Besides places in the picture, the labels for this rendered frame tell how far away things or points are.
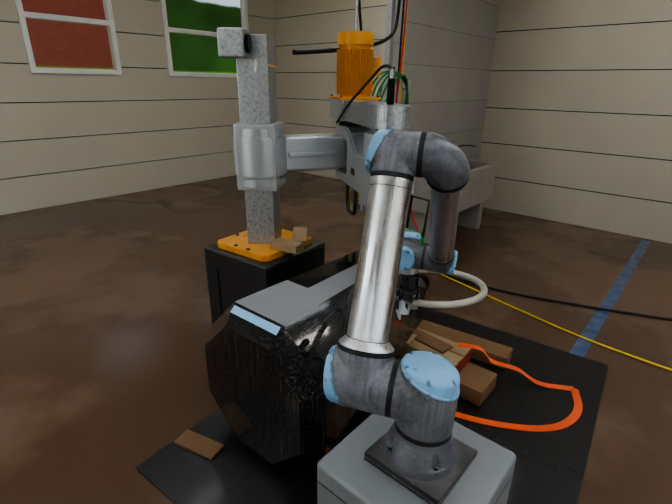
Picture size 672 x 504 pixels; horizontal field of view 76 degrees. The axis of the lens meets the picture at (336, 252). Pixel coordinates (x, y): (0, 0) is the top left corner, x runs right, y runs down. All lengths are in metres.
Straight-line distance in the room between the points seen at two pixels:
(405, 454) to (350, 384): 0.22
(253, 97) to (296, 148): 0.40
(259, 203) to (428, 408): 2.04
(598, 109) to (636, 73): 0.53
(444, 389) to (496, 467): 0.33
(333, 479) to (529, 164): 6.08
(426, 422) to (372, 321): 0.27
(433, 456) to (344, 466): 0.24
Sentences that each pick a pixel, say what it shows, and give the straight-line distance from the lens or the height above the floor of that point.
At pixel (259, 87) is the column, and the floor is 1.77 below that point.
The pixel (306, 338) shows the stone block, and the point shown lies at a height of 0.75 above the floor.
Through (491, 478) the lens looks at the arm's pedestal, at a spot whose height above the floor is 0.85.
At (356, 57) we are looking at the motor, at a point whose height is 1.95.
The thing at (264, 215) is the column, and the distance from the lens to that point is 2.88.
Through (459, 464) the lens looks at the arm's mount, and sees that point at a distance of 1.30.
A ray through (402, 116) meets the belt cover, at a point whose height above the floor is 1.64.
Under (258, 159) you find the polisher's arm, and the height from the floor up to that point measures 1.36.
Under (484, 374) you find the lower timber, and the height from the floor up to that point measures 0.12.
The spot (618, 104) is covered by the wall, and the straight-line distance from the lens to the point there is 6.61.
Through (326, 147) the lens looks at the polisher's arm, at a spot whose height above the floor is 1.40.
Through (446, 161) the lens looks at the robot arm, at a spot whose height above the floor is 1.62.
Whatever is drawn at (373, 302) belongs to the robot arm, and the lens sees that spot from 1.10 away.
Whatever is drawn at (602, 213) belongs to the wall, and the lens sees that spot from 6.77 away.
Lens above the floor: 1.79
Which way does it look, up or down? 21 degrees down
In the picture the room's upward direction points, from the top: 1 degrees clockwise
